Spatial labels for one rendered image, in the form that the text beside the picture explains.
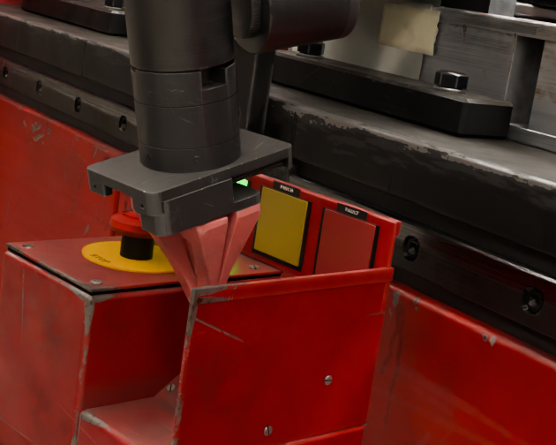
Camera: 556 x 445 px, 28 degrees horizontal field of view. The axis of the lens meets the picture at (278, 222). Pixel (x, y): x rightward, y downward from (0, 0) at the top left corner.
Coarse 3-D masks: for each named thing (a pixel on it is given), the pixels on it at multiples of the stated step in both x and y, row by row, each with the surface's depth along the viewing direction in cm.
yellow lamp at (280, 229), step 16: (272, 192) 76; (272, 208) 76; (288, 208) 75; (304, 208) 74; (272, 224) 76; (288, 224) 75; (256, 240) 77; (272, 240) 76; (288, 240) 75; (288, 256) 75
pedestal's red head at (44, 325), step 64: (64, 256) 72; (256, 256) 78; (384, 256) 69; (0, 320) 73; (64, 320) 68; (128, 320) 68; (192, 320) 59; (256, 320) 62; (320, 320) 66; (0, 384) 74; (64, 384) 68; (128, 384) 69; (192, 384) 60; (256, 384) 63; (320, 384) 67
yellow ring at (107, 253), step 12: (84, 252) 73; (96, 252) 73; (108, 252) 74; (156, 252) 76; (108, 264) 71; (120, 264) 71; (132, 264) 72; (144, 264) 72; (156, 264) 72; (168, 264) 73
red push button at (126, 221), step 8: (112, 216) 73; (120, 216) 72; (128, 216) 72; (136, 216) 72; (112, 224) 72; (120, 224) 72; (128, 224) 72; (136, 224) 72; (120, 232) 72; (128, 232) 72; (136, 232) 71; (144, 232) 72; (128, 240) 73; (136, 240) 72; (144, 240) 73; (152, 240) 73; (120, 248) 73; (128, 248) 73; (136, 248) 73; (144, 248) 73; (152, 248) 73; (128, 256) 73; (136, 256) 73; (144, 256) 73; (152, 256) 74
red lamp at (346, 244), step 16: (336, 224) 72; (352, 224) 70; (368, 224) 69; (320, 240) 73; (336, 240) 72; (352, 240) 71; (368, 240) 70; (320, 256) 73; (336, 256) 72; (352, 256) 71; (368, 256) 70; (320, 272) 73; (336, 272) 72
